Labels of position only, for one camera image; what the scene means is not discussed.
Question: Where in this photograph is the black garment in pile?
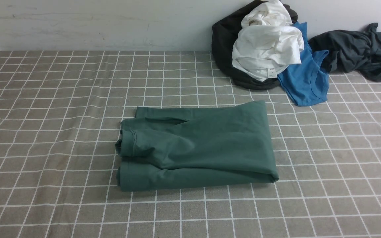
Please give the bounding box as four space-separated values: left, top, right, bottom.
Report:
211 0 298 90

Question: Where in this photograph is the blue shirt in pile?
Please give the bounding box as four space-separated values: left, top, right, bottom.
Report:
278 22 329 106

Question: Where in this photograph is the green long-sleeved shirt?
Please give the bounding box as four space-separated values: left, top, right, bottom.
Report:
115 101 279 192

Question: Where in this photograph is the white garment in pile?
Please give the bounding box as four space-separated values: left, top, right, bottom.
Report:
232 0 304 82

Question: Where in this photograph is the dark grey crumpled garment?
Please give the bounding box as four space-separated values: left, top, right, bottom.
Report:
308 23 381 82

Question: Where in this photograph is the grey checked tablecloth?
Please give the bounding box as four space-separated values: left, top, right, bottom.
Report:
0 51 381 238

